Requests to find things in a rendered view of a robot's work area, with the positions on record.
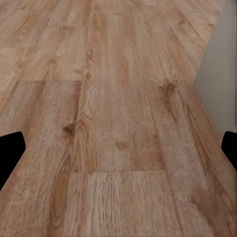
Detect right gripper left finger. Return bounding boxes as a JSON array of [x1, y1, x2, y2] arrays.
[[0, 131, 26, 191]]

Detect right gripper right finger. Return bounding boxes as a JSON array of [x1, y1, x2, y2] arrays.
[[221, 131, 237, 171]]

